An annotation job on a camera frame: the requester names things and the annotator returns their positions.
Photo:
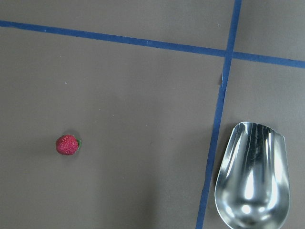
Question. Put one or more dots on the red strawberry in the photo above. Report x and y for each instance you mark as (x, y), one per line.
(67, 145)

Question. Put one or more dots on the metal scoop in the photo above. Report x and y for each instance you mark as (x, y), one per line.
(252, 189)

